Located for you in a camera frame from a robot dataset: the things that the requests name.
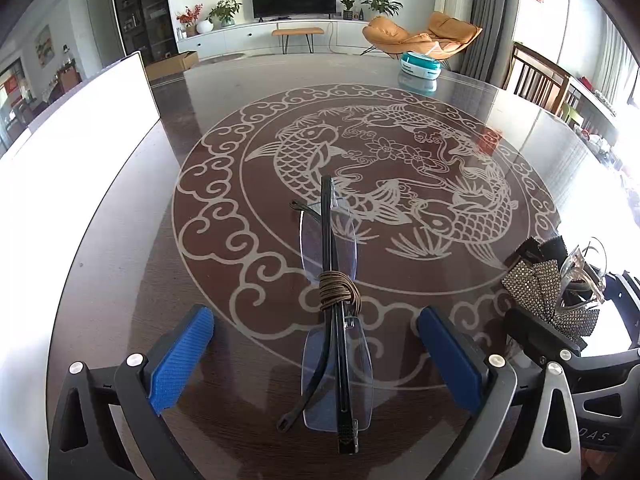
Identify dark wooden chair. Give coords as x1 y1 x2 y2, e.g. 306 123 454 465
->
502 41 573 116

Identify orange lounge chair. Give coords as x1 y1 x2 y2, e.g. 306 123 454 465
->
362 11 483 68

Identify dark glass display cabinet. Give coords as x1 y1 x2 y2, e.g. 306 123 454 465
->
109 0 178 66

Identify grey curtain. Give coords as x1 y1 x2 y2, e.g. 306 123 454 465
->
457 0 523 83

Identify black rhinestone bow clip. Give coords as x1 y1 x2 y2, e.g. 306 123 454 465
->
501 236 601 351

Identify clear hair claw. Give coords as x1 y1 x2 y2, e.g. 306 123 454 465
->
557 239 608 311

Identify cluttered sideboard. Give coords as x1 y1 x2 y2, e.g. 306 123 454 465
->
565 77 640 171

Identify teal white round tub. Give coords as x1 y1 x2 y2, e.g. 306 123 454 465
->
399 51 443 82

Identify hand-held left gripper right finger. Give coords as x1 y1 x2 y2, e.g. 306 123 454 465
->
418 306 583 480

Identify eyeglasses with brown cord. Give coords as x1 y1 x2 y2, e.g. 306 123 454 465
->
276 175 376 456

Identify framed wall painting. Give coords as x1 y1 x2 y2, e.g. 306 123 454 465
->
35 24 53 67

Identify bushy green potted plant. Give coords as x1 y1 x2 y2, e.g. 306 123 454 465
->
207 0 243 27

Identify red flower bouquet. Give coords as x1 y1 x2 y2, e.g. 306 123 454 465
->
176 4 203 37

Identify wooden bench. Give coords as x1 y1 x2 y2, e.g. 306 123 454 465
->
272 27 323 54

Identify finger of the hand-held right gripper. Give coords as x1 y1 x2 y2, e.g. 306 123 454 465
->
602 270 640 350
505 305 588 362

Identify broad leaf potted plant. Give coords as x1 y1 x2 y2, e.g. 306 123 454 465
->
361 0 403 16

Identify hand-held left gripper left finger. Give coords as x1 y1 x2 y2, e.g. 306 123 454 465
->
47 304 216 480

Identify cardboard box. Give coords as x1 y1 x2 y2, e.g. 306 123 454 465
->
145 50 199 81

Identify white television cabinet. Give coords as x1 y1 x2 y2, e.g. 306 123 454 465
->
176 19 373 56

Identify white door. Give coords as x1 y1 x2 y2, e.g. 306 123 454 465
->
86 0 123 68

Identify white sheer curtain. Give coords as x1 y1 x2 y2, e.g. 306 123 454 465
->
585 7 640 106

